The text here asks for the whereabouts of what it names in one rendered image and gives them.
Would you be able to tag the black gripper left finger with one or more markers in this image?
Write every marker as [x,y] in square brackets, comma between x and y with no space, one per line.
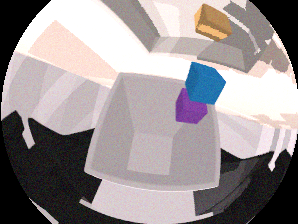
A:
[70,153]

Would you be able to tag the small purple block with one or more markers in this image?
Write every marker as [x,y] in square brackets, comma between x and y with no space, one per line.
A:
[189,111]

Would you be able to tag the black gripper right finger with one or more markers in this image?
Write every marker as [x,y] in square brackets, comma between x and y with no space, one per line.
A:
[234,172]

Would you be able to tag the small blue block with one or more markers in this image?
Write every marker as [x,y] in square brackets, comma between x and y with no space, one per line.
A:
[204,83]

